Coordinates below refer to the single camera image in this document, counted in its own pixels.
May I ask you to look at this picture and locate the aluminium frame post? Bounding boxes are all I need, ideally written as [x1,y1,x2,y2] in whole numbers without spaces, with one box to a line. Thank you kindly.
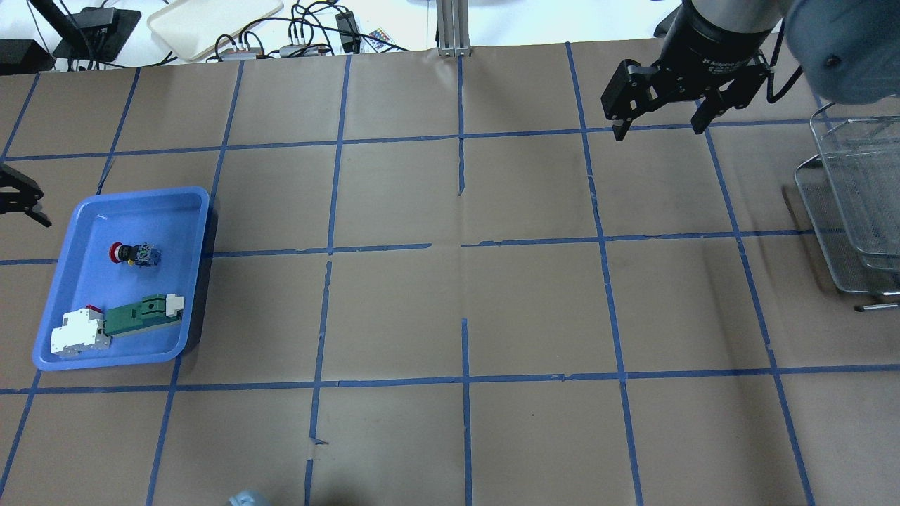
[436,0,472,58]

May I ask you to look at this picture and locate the green terminal block module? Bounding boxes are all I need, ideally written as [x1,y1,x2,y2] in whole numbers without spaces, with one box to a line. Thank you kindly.
[103,294,184,337]

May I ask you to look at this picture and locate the blue plastic tray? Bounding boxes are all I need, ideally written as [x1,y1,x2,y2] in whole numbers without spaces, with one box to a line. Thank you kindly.
[32,186,211,372]

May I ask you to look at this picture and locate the red emergency stop button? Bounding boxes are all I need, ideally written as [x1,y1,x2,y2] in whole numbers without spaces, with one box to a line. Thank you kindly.
[108,242,162,268]

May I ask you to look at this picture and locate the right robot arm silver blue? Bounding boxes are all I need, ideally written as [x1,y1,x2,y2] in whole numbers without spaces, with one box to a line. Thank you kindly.
[601,1,899,141]

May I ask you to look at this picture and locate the beige plastic tray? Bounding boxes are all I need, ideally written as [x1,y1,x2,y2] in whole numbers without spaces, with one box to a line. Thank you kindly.
[147,1,284,61]

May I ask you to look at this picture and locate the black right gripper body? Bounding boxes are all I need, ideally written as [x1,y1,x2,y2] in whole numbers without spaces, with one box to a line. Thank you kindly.
[601,1,781,121]

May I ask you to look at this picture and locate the silver wire mesh shelf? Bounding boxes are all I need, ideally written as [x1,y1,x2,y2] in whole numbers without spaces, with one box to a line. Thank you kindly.
[794,108,899,313]

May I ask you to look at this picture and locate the white circuit breaker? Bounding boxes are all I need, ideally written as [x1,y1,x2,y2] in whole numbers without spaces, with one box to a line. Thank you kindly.
[49,305,112,358]

